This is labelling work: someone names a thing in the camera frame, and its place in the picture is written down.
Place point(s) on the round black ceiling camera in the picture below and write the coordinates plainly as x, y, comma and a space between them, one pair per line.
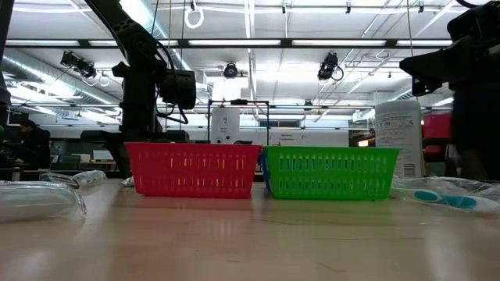
230, 71

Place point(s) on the white wipes canister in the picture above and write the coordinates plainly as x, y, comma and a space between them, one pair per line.
398, 136

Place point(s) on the green plastic basket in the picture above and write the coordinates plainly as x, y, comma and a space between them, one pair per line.
332, 171

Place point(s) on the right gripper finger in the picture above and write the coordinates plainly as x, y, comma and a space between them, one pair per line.
427, 58
427, 73

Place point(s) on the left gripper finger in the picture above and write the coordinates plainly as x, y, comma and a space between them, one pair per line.
119, 156

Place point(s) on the person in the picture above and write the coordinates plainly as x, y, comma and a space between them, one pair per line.
35, 144
476, 129

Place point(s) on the black ceiling light rail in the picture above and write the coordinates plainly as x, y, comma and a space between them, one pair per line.
287, 43

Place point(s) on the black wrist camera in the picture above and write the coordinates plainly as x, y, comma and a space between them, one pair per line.
476, 23
179, 89

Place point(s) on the green toothbrush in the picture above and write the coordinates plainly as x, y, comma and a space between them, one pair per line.
35, 201

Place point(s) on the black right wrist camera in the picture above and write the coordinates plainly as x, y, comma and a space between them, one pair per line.
476, 23

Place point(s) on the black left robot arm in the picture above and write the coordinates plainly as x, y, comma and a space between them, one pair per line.
134, 47

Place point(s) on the blue plastic basket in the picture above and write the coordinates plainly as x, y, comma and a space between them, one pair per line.
265, 171

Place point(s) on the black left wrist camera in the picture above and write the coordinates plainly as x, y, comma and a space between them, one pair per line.
179, 89

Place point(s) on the red plastic basket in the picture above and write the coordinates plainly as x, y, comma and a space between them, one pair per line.
195, 171

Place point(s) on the red storage bin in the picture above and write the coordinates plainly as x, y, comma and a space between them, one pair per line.
437, 125

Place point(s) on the white wall device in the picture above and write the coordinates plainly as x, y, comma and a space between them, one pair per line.
225, 125

